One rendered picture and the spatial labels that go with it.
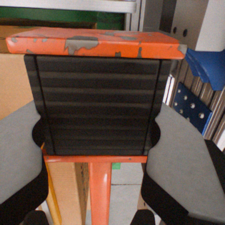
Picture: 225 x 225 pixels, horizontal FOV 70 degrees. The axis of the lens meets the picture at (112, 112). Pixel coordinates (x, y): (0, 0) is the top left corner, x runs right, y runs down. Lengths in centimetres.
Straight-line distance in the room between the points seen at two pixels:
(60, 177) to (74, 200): 10
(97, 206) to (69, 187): 24
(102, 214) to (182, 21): 26
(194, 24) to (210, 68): 14
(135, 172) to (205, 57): 173
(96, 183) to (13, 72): 20
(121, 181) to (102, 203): 187
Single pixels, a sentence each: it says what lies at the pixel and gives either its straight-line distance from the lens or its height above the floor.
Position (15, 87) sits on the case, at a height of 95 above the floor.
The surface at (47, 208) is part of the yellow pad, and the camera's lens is 48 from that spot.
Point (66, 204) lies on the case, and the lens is 51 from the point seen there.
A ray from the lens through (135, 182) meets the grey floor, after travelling 211.
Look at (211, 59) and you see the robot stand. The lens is 34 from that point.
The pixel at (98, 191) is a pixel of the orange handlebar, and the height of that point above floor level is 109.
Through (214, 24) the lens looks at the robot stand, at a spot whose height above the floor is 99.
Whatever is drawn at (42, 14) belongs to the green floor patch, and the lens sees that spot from 125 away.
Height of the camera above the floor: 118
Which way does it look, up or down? 58 degrees down
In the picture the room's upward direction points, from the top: 177 degrees clockwise
